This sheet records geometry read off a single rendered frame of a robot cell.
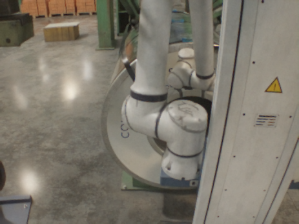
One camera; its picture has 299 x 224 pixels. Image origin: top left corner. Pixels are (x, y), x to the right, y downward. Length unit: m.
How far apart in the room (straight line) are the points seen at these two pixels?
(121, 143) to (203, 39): 1.03
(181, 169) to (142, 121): 0.25
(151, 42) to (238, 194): 0.66
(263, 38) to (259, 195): 0.61
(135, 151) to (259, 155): 1.11
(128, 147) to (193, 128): 0.95
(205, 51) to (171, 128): 0.35
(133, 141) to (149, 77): 0.89
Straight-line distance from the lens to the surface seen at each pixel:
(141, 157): 1.87
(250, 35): 0.71
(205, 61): 1.12
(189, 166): 1.03
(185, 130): 0.93
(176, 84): 1.25
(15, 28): 1.25
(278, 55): 0.75
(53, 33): 7.64
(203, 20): 1.01
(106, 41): 6.30
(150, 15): 0.94
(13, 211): 2.44
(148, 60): 0.95
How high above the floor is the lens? 1.74
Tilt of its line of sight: 30 degrees down
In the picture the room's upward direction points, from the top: straight up
